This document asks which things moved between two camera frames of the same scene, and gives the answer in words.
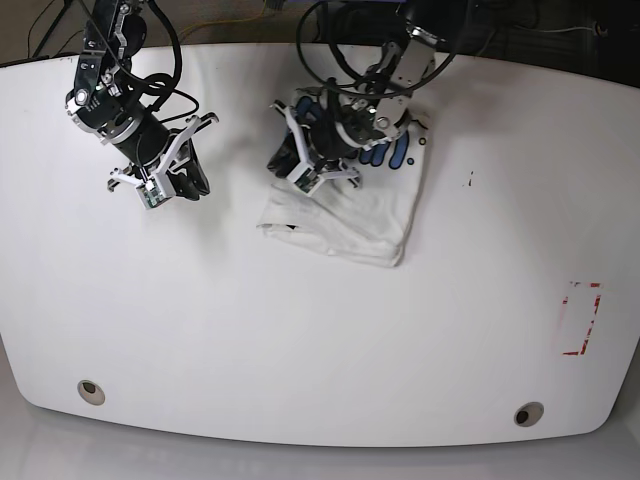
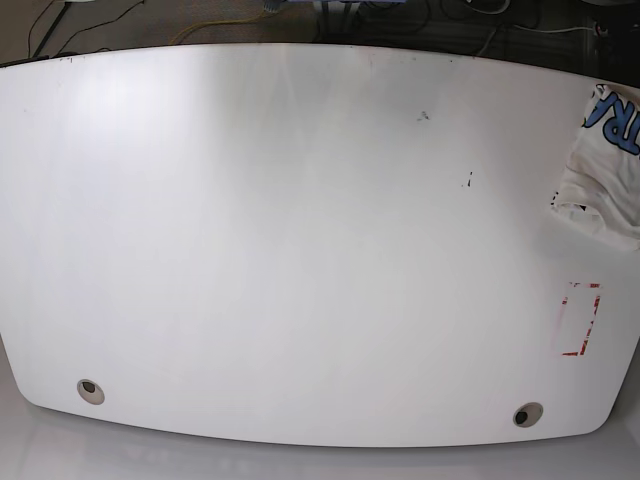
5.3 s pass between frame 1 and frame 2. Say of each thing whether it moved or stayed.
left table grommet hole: stayed
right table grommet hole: stayed
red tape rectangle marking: stayed
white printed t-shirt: moved
